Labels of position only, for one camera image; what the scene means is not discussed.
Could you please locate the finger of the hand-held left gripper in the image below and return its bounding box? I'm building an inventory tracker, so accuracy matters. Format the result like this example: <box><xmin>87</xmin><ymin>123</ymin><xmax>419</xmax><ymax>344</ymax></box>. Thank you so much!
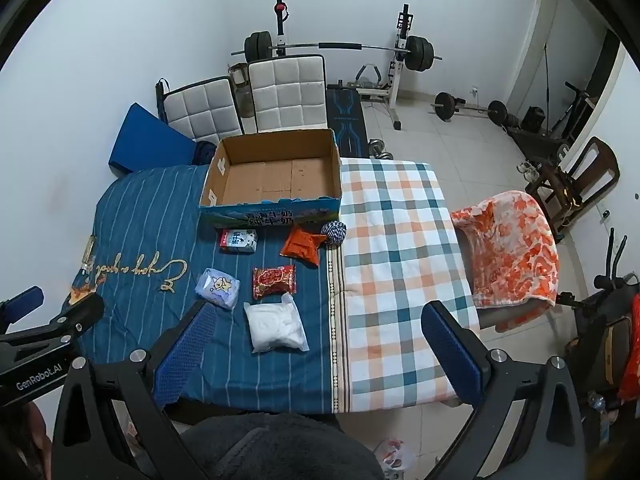
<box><xmin>0</xmin><ymin>286</ymin><xmax>45</xmax><ymax>332</ymax></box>
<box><xmin>0</xmin><ymin>292</ymin><xmax>106</xmax><ymax>356</ymax></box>

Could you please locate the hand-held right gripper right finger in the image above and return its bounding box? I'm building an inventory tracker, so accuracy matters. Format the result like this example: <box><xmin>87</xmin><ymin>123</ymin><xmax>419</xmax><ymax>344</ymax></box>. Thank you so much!
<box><xmin>421</xmin><ymin>300</ymin><xmax>587</xmax><ymax>480</ymax></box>

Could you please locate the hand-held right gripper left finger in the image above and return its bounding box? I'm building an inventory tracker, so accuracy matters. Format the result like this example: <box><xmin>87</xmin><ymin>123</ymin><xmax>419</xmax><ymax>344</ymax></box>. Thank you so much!
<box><xmin>52</xmin><ymin>300</ymin><xmax>221</xmax><ymax>480</ymax></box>

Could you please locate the light blue tissue pack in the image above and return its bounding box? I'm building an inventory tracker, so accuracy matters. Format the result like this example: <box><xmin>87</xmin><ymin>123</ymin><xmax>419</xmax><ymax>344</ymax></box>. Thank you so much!
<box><xmin>195</xmin><ymin>267</ymin><xmax>241</xmax><ymax>311</ymax></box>

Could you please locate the white cotton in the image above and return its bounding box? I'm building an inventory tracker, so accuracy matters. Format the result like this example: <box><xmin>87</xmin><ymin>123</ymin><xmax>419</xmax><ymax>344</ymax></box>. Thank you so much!
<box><xmin>243</xmin><ymin>292</ymin><xmax>308</xmax><ymax>354</ymax></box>

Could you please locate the red snack packet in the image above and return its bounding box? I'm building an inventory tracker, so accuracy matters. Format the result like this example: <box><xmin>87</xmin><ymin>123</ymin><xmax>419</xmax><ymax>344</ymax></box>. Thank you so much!
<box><xmin>252</xmin><ymin>265</ymin><xmax>297</xmax><ymax>302</ymax></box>

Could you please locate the small white milk carton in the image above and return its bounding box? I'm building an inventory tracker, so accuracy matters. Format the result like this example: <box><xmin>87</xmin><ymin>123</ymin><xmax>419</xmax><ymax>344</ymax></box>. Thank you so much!
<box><xmin>219</xmin><ymin>229</ymin><xmax>258</xmax><ymax>254</ymax></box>

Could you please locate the orange snack packet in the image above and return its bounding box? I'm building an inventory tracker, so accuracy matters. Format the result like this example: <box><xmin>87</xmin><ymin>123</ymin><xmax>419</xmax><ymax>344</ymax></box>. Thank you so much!
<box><xmin>280</xmin><ymin>226</ymin><xmax>326</xmax><ymax>267</ymax></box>

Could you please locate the blue and white yarn ball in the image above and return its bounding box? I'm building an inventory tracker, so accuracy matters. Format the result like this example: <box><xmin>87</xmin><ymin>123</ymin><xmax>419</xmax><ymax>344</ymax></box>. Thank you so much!
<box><xmin>320</xmin><ymin>220</ymin><xmax>347</xmax><ymax>247</ymax></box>

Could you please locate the cardboard box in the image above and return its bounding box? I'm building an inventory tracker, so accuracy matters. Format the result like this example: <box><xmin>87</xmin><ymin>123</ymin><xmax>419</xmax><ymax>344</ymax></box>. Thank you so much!
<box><xmin>199</xmin><ymin>128</ymin><xmax>343</xmax><ymax>231</ymax></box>

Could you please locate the person's left hand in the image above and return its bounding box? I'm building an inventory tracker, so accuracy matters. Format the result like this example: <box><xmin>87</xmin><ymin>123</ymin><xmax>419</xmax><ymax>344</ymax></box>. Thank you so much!
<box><xmin>22</xmin><ymin>401</ymin><xmax>54</xmax><ymax>461</ymax></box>

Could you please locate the plaid blanket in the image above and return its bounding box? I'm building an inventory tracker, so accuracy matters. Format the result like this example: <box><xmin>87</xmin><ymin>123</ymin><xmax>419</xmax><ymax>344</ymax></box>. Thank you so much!
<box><xmin>327</xmin><ymin>159</ymin><xmax>483</xmax><ymax>413</ymax></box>

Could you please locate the clear plastic bag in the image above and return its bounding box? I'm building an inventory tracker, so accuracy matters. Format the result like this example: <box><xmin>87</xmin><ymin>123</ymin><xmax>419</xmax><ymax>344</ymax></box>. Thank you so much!
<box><xmin>375</xmin><ymin>438</ymin><xmax>417</xmax><ymax>474</ymax></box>

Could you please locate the orange floral towel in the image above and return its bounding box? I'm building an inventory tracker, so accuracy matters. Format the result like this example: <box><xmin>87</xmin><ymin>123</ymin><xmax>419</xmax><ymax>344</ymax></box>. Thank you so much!
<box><xmin>450</xmin><ymin>191</ymin><xmax>559</xmax><ymax>309</ymax></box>

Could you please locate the person's dark fleece clothing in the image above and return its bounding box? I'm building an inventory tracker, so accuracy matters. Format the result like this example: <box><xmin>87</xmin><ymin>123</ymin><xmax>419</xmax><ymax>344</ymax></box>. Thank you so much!
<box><xmin>177</xmin><ymin>411</ymin><xmax>387</xmax><ymax>480</ymax></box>

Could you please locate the plastic water bottle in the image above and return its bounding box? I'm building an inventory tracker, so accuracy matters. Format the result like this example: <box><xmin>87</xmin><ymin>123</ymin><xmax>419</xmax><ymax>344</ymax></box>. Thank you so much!
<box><xmin>587</xmin><ymin>392</ymin><xmax>612</xmax><ymax>442</ymax></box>

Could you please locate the blue foam mat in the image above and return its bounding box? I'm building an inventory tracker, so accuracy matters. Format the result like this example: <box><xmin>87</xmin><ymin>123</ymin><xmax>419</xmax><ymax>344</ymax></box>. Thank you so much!
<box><xmin>107</xmin><ymin>103</ymin><xmax>197</xmax><ymax>177</ymax></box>

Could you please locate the dark blue cloth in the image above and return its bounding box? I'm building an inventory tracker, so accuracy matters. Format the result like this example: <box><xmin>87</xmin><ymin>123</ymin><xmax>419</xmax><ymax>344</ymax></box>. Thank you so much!
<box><xmin>192</xmin><ymin>141</ymin><xmax>219</xmax><ymax>166</ymax></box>

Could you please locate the black folded stand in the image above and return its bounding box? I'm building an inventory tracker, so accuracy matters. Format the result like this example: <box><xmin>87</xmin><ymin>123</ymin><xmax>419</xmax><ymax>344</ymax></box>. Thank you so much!
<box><xmin>154</xmin><ymin>78</ymin><xmax>169</xmax><ymax>122</ymax></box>

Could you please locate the black gym equipment pile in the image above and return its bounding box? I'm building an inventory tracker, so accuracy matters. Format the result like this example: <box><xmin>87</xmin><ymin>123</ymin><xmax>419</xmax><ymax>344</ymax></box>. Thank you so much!
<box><xmin>505</xmin><ymin>110</ymin><xmax>576</xmax><ymax>163</ymax></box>

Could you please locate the brown wooden chair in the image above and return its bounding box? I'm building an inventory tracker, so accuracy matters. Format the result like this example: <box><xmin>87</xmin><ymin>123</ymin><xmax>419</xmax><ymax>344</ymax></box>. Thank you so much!
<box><xmin>525</xmin><ymin>136</ymin><xmax>621</xmax><ymax>235</ymax></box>

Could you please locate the white padded chair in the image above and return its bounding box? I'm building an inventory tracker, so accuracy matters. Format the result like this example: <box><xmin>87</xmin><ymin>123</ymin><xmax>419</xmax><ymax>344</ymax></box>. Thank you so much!
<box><xmin>162</xmin><ymin>76</ymin><xmax>246</xmax><ymax>143</ymax></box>
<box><xmin>247</xmin><ymin>53</ymin><xmax>328</xmax><ymax>134</ymax></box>

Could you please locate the short barbell with black plates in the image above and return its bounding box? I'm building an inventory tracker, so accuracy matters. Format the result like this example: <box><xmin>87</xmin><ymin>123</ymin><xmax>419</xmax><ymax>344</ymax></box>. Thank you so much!
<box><xmin>431</xmin><ymin>92</ymin><xmax>508</xmax><ymax>126</ymax></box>

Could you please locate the black weight bench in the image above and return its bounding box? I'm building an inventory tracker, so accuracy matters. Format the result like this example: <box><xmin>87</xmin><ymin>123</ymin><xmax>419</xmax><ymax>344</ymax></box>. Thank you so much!
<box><xmin>326</xmin><ymin>85</ymin><xmax>370</xmax><ymax>158</ymax></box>

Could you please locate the brown bin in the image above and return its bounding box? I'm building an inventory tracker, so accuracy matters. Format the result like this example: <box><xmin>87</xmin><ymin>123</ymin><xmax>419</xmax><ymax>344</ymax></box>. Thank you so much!
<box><xmin>228</xmin><ymin>62</ymin><xmax>257</xmax><ymax>120</ymax></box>

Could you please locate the black kick scooter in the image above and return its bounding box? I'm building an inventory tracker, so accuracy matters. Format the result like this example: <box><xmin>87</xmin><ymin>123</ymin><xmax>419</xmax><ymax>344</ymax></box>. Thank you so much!
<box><xmin>550</xmin><ymin>82</ymin><xmax>597</xmax><ymax>142</ymax></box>

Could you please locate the white barbell rack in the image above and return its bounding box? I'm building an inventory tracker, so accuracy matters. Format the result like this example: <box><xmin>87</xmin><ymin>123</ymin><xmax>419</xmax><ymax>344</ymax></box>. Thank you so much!
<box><xmin>272</xmin><ymin>0</ymin><xmax>417</xmax><ymax>131</ymax></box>

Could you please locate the grey bench leg attachment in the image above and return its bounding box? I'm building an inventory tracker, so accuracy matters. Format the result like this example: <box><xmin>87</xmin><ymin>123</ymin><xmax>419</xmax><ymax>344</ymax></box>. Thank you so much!
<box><xmin>354</xmin><ymin>63</ymin><xmax>388</xmax><ymax>89</ymax></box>

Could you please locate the long barbell with black plates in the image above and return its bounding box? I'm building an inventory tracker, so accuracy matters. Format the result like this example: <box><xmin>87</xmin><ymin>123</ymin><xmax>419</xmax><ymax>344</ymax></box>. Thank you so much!
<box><xmin>231</xmin><ymin>31</ymin><xmax>443</xmax><ymax>72</ymax></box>

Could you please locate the white door frame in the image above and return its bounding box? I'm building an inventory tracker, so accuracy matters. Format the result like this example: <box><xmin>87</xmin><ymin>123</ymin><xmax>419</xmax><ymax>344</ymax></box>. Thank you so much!
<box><xmin>505</xmin><ymin>0</ymin><xmax>622</xmax><ymax>107</ymax></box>

